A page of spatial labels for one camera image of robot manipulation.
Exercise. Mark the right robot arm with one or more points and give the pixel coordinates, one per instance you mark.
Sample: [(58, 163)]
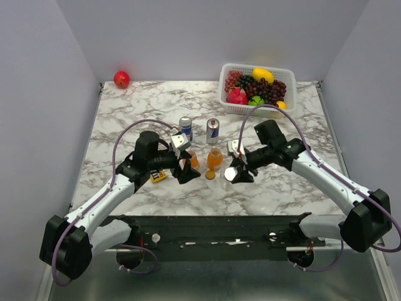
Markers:
[(366, 213)]

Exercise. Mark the red apple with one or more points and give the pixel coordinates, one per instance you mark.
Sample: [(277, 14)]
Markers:
[(121, 79)]

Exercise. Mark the dark red grape bunch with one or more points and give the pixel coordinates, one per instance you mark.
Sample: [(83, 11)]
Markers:
[(270, 92)]

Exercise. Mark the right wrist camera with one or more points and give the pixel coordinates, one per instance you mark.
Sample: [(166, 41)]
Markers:
[(235, 148)]

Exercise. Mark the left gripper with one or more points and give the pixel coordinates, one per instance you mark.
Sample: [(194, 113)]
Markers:
[(188, 173)]

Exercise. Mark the blue energy can left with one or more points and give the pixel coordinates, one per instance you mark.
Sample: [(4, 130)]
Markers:
[(185, 124)]

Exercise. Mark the orange juice bottle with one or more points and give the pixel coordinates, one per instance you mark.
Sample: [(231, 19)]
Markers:
[(214, 159), (193, 160)]

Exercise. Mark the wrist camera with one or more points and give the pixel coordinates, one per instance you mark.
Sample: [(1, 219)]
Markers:
[(235, 148), (179, 143)]

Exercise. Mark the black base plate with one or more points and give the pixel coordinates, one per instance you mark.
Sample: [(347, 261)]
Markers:
[(206, 238)]

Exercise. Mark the green round fruit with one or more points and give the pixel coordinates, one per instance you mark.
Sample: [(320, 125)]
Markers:
[(256, 101)]

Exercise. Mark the aluminium rail frame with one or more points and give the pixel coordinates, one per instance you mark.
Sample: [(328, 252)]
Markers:
[(330, 272)]

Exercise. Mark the black grape bunch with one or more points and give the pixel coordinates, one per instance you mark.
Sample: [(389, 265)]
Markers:
[(244, 81)]

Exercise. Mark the yellow candy packet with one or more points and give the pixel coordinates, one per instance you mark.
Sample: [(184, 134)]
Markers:
[(157, 176)]

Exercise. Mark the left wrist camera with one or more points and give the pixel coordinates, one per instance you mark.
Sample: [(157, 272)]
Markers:
[(179, 143)]

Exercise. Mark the orange juice bottle right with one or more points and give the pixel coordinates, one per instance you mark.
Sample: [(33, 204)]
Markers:
[(214, 159)]

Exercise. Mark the gold bottle cap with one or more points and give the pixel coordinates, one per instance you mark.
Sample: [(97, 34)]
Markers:
[(210, 175)]

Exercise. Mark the orange juice bottle left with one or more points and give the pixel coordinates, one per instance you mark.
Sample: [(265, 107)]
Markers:
[(193, 160)]

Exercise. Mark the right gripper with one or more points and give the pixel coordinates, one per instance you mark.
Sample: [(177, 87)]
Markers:
[(243, 175)]

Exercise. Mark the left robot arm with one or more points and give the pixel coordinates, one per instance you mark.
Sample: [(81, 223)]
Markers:
[(103, 200)]

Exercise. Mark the blue silver energy can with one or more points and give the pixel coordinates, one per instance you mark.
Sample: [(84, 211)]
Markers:
[(212, 131)]

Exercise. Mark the light red grape bunch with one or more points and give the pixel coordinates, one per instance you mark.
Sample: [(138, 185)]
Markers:
[(231, 80)]

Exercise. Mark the red dragon fruit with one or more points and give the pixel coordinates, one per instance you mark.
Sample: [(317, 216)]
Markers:
[(237, 95)]

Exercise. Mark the silver jar lid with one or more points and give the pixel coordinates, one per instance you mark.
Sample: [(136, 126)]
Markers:
[(230, 173)]

